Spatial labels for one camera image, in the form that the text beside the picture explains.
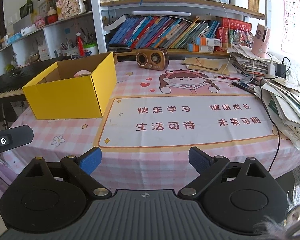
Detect white pen holder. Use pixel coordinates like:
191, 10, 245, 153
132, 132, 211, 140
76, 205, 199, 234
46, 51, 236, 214
61, 47, 79, 57

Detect orange white medicine box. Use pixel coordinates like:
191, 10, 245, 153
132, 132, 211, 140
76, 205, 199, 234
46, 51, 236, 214
193, 37, 221, 47

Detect red thick book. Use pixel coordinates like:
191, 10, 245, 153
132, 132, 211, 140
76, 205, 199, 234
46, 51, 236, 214
218, 17, 252, 33

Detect pink plush paw toy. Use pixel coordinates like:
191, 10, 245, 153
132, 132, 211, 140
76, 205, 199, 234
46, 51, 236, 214
73, 69, 91, 78

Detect red pencil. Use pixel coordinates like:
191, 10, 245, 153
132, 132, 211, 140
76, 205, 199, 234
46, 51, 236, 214
214, 76, 240, 81

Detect stack of papers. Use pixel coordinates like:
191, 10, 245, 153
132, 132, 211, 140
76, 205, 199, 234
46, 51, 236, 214
227, 46, 300, 150

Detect brown retro radio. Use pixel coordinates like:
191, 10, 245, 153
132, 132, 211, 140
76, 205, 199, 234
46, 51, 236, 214
136, 48, 169, 71

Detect black power adapter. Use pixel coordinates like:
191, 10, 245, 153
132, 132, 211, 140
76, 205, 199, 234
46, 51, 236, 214
275, 63, 287, 79

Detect black electronic piano keyboard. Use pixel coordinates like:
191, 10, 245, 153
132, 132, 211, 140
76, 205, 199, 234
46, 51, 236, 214
0, 56, 71, 103

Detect pink checkered tablecloth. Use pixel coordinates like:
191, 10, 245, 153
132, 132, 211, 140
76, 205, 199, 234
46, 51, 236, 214
1, 62, 300, 190

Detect brown cardboard pieces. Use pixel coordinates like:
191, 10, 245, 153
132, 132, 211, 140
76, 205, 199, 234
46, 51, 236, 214
181, 57, 238, 75

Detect white green lidded jar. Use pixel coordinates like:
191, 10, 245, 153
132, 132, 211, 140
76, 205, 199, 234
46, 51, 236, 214
83, 43, 98, 56

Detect yellow cardboard box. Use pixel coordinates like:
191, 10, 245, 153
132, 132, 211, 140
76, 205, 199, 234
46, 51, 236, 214
22, 53, 117, 120

